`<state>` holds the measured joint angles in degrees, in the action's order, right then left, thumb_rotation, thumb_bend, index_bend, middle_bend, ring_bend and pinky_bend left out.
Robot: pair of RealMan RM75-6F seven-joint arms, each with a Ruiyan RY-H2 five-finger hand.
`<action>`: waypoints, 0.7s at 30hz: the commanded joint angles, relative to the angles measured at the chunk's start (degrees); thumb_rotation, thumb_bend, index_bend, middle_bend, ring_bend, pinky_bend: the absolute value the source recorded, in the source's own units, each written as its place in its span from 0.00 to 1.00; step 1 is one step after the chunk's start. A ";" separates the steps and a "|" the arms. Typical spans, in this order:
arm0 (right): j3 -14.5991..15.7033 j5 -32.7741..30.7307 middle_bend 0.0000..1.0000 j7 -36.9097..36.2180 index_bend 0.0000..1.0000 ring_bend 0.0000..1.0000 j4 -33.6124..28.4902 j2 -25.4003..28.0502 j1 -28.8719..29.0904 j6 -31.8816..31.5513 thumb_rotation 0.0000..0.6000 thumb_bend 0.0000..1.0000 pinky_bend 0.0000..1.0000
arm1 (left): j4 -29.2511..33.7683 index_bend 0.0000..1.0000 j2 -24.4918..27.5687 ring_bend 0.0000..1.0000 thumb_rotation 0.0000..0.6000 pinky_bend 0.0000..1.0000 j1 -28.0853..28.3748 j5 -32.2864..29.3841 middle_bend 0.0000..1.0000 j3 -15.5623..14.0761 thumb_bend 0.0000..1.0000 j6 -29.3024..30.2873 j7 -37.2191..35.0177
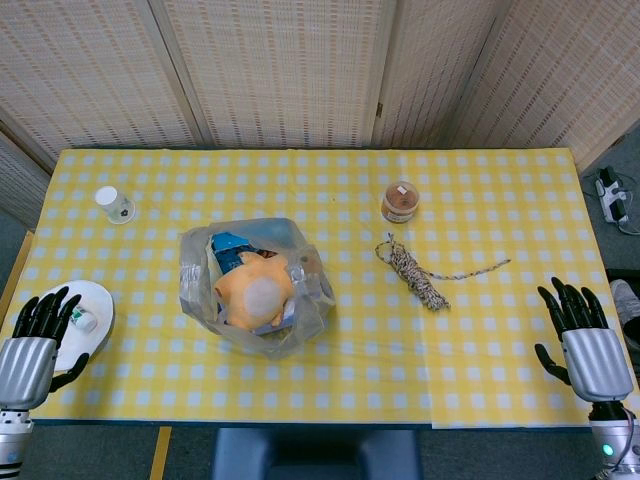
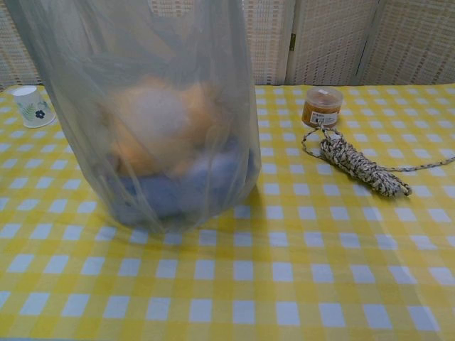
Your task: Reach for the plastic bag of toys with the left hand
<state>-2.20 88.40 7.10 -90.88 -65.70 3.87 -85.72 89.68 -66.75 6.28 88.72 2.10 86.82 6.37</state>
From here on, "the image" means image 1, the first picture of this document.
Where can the yellow floor tape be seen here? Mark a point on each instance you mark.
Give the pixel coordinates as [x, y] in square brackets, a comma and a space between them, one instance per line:
[161, 452]

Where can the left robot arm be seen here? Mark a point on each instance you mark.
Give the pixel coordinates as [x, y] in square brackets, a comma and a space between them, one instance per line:
[10, 445]

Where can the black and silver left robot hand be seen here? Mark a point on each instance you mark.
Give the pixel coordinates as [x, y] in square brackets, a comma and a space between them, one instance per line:
[25, 367]

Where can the beige woven folding screen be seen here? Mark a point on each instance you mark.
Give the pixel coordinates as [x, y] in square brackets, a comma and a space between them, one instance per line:
[280, 75]

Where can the clear plastic bag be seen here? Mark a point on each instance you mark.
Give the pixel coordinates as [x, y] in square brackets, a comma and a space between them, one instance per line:
[302, 330]

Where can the yellow and white checked tablecloth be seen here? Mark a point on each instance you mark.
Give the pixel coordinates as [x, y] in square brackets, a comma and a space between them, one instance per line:
[350, 375]

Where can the clear jar with orange contents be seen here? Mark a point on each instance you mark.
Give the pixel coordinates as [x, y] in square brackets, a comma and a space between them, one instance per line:
[400, 205]

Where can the white plate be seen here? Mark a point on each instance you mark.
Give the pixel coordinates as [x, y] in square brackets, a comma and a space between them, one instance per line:
[100, 300]

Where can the white power strip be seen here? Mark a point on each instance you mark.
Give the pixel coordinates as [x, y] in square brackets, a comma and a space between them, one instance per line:
[607, 192]

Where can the orange plush toy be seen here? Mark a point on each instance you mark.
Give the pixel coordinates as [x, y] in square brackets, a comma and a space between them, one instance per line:
[240, 295]

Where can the blue box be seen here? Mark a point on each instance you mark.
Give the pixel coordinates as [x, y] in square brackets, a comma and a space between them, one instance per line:
[227, 250]

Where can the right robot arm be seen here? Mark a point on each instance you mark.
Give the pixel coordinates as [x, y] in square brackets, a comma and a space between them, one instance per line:
[610, 440]

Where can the white paper cup with flower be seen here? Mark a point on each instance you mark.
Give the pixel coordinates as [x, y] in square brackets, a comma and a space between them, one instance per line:
[117, 207]

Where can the small white bottle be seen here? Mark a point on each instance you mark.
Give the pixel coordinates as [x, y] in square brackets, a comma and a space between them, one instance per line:
[86, 320]

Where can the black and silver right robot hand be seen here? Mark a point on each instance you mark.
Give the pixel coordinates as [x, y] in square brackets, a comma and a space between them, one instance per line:
[595, 362]

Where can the grey shoe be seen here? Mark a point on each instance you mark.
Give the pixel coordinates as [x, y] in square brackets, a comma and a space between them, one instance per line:
[627, 305]

